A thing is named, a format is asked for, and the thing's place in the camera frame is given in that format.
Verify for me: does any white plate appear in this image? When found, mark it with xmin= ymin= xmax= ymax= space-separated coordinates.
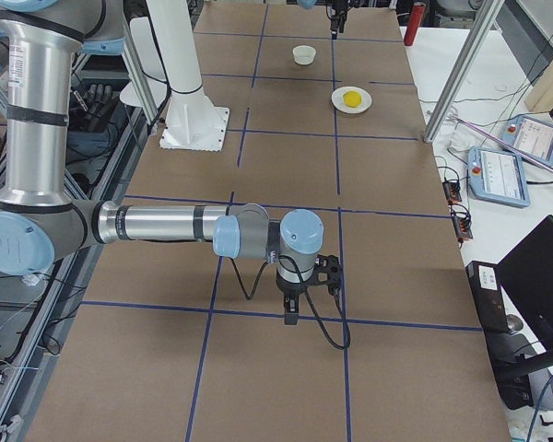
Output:
xmin=331 ymin=86 xmax=372 ymax=114

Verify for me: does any yellow lemon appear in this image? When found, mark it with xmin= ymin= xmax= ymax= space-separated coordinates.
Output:
xmin=343 ymin=90 xmax=362 ymax=108

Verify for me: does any pink grabber stick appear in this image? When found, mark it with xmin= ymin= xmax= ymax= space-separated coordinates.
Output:
xmin=449 ymin=117 xmax=553 ymax=175

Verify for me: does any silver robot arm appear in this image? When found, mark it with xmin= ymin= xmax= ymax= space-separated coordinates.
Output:
xmin=0 ymin=1 xmax=324 ymax=325

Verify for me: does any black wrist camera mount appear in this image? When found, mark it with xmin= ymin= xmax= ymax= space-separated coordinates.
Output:
xmin=307 ymin=254 xmax=343 ymax=301

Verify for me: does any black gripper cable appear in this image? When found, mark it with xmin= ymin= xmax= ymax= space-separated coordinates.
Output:
xmin=229 ymin=256 xmax=352 ymax=351

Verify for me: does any white bowl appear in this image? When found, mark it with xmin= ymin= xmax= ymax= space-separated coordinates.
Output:
xmin=292 ymin=45 xmax=317 ymax=65

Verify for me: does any far blue teach pendant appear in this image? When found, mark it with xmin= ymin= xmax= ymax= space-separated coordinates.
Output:
xmin=501 ymin=115 xmax=553 ymax=166

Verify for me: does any near blue teach pendant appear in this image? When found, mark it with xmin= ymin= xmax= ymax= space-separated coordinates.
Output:
xmin=467 ymin=146 xmax=530 ymax=208

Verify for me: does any blue teach pendant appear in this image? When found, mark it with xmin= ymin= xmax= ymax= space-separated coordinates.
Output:
xmin=467 ymin=146 xmax=530 ymax=208
xmin=501 ymin=115 xmax=553 ymax=166

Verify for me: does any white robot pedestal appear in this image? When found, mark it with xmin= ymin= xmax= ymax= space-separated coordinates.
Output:
xmin=147 ymin=0 xmax=229 ymax=152

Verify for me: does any aluminium frame post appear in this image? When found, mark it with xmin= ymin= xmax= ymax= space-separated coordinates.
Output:
xmin=423 ymin=0 xmax=504 ymax=144

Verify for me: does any black laptop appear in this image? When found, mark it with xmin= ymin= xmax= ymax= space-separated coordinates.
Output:
xmin=497 ymin=215 xmax=553 ymax=349

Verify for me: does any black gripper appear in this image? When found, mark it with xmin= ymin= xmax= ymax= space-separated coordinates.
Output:
xmin=276 ymin=274 xmax=312 ymax=325
xmin=329 ymin=0 xmax=349 ymax=33

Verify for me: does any red cylinder bottle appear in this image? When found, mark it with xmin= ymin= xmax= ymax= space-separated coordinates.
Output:
xmin=404 ymin=1 xmax=427 ymax=47

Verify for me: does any black box device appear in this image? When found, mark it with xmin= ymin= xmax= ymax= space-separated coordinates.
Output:
xmin=465 ymin=261 xmax=509 ymax=333

